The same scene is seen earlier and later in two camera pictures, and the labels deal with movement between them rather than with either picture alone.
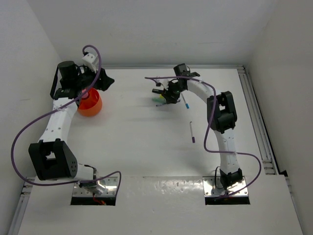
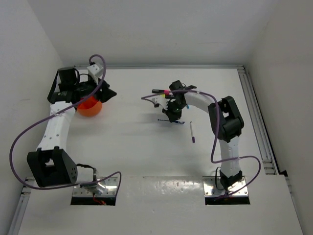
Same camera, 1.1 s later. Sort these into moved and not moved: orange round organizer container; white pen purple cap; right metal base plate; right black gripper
Moved: right black gripper
Not moved: orange round organizer container; right metal base plate; white pen purple cap
